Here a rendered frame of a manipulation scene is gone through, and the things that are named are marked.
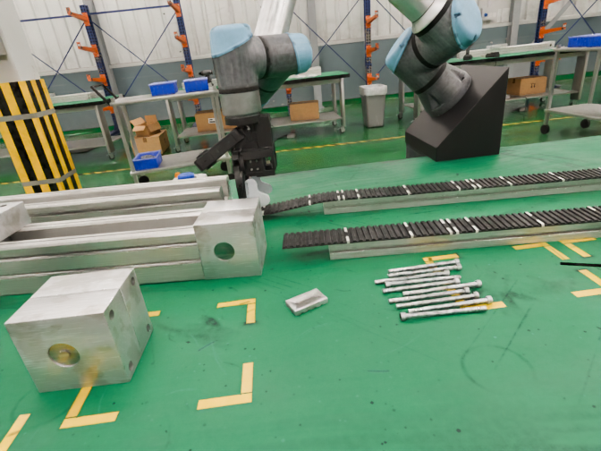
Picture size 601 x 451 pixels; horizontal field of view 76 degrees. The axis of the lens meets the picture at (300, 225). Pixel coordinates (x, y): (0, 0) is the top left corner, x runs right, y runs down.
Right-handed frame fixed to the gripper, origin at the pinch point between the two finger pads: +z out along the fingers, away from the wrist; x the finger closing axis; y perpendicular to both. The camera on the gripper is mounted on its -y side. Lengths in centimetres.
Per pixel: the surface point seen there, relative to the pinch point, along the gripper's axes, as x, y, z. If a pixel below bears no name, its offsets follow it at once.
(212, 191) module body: -5.0, -5.3, -6.9
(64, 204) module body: -4.9, -35.0, -7.2
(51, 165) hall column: 238, -205, 36
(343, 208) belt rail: -2.0, 20.2, 0.2
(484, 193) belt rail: -1.3, 48.9, 0.1
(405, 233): -20.4, 28.3, -2.2
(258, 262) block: -24.0, 4.9, -1.1
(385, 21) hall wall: 768, 179, -67
